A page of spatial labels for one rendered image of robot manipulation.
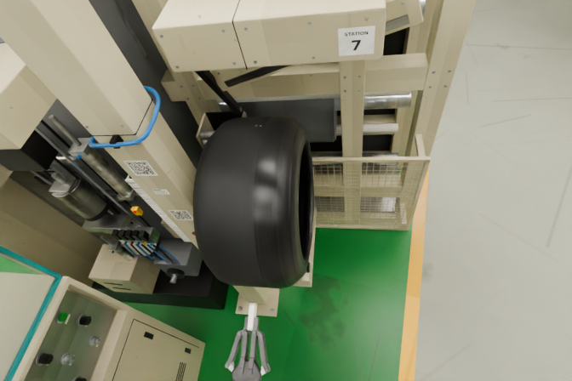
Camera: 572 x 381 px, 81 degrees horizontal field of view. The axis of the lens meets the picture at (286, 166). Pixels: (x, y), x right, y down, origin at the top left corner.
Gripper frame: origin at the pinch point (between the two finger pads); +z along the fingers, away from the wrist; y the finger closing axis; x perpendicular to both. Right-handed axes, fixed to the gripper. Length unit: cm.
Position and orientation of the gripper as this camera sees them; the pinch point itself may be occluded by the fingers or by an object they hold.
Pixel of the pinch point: (252, 316)
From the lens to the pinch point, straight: 107.1
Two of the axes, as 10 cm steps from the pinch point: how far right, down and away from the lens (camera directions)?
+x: 1.8, 3.6, 9.2
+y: -9.8, 0.0, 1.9
